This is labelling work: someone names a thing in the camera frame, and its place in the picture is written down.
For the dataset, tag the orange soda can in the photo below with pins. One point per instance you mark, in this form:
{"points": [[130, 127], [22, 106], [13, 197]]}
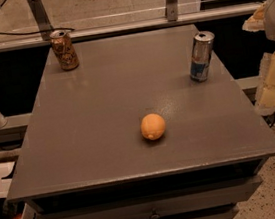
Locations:
{"points": [[63, 49]]}

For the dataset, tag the metal railing frame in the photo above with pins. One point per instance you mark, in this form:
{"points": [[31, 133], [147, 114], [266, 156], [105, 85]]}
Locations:
{"points": [[28, 23]]}

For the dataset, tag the orange fruit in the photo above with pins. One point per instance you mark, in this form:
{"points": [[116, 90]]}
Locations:
{"points": [[152, 126]]}

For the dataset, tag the silver blue energy drink can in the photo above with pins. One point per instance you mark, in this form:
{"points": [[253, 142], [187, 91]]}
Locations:
{"points": [[201, 55]]}

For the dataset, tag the grey drawer cabinet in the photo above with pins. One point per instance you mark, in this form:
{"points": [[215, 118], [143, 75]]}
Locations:
{"points": [[84, 156]]}

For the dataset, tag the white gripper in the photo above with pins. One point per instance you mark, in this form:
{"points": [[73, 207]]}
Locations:
{"points": [[264, 19]]}

